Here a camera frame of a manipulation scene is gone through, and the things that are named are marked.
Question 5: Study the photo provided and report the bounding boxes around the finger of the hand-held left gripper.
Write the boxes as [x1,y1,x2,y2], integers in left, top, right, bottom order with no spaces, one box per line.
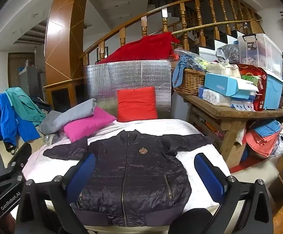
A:
[7,142,32,176]

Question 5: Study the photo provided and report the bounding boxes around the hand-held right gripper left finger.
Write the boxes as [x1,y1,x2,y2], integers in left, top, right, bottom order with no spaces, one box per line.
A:
[16,152,97,234]

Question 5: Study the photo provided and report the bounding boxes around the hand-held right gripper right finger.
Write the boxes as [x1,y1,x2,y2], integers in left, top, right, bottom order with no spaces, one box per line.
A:
[194,152,275,234]

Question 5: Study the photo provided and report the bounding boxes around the dark puffer jacket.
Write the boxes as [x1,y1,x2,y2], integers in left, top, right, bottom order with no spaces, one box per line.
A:
[43,129,215,227]

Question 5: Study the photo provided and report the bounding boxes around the blue jacket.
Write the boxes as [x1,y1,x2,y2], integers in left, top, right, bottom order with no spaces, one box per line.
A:
[0,94,41,150]

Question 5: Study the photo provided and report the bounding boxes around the pink pillow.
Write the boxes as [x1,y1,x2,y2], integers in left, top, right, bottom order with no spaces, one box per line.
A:
[63,107,118,142]

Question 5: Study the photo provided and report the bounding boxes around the teal garment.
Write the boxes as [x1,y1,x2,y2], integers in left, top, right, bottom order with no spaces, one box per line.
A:
[5,88,47,127]

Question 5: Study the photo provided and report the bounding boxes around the grey folded cloth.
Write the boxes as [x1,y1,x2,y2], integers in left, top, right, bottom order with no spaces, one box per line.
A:
[39,98,97,135]

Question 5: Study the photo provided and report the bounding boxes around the stack of folded cloths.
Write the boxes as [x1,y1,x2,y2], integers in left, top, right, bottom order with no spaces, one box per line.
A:
[244,119,283,159]

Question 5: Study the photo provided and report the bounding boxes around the wooden table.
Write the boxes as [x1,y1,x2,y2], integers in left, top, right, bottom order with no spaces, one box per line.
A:
[174,91,283,169]

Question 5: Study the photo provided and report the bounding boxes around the grey cabinet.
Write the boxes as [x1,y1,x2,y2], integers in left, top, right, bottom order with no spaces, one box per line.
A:
[18,63,46,98]

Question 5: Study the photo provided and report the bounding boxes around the white plastic bag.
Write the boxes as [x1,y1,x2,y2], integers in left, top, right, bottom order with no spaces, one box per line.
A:
[272,134,283,157]

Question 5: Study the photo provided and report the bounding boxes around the white tissue packet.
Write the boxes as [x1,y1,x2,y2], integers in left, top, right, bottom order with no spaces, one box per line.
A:
[198,85,232,107]

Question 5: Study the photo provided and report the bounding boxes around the red square pillow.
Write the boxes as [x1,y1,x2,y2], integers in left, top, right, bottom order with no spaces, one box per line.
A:
[117,86,158,123]

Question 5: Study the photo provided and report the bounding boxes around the light blue shoebox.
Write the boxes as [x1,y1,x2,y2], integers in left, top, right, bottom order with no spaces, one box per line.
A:
[204,73,259,100]

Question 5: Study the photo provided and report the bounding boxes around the wicker basket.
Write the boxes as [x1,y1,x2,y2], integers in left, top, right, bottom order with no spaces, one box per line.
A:
[172,68,207,96]

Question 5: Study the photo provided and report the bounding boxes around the blue plastic bin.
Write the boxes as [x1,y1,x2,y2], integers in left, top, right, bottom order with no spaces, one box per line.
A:
[262,67,283,110]

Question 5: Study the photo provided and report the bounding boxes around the cream cloth bundle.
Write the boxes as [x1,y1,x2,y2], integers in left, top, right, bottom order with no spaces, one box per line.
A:
[206,62,242,79]

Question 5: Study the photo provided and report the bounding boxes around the silver foil board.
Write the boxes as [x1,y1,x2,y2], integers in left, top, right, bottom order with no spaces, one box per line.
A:
[84,59,172,120]

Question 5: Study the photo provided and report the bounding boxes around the red gift box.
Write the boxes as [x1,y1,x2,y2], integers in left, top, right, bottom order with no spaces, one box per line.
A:
[236,63,268,112]

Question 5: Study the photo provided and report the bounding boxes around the blue cloth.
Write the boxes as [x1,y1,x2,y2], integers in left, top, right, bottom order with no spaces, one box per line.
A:
[172,55,198,88]

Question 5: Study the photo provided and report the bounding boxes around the curved wooden column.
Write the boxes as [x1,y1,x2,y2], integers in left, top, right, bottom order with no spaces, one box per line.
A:
[44,0,91,113]

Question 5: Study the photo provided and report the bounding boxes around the dark plastic bag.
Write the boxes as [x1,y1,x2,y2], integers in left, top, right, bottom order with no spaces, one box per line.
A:
[216,44,241,64]

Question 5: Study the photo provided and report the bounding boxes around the clear plastic storage box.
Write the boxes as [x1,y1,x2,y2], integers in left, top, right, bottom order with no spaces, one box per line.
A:
[237,33,283,73]

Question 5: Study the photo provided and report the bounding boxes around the red blanket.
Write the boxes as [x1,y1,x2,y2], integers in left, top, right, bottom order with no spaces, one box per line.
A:
[100,32,181,65]

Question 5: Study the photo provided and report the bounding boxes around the wooden stair railing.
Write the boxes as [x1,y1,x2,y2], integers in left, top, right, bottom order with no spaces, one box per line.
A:
[79,0,264,66]

